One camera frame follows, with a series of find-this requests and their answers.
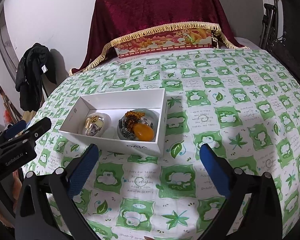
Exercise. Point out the white jade bangle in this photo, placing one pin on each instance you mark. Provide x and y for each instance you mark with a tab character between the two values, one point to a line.
98	128

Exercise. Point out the black hanging clothes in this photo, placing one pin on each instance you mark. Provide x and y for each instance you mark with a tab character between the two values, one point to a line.
35	62

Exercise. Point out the black folding chair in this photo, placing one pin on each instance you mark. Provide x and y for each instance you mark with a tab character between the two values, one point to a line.
280	34

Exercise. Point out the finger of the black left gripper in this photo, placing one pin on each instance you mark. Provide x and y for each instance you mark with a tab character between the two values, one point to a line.
32	129
14	130

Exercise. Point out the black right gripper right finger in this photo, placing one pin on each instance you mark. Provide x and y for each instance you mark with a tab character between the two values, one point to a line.
263	217

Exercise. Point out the white cardboard box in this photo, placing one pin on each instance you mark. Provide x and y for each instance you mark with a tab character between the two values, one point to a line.
112	106

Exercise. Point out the green white patterned tablecloth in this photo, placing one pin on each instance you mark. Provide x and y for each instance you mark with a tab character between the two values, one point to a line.
242	103

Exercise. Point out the dark red velvet cloth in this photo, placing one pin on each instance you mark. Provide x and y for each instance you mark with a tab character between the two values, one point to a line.
118	21

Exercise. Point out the person's left hand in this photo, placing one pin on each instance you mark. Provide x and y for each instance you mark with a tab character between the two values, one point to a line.
15	191

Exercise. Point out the pale green jade pendant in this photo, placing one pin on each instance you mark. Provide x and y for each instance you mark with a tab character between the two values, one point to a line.
90	120

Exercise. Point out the red orange decorated box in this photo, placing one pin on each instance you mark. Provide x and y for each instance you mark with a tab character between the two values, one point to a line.
194	38

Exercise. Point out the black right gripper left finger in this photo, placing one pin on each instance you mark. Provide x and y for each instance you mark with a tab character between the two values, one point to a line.
34	218

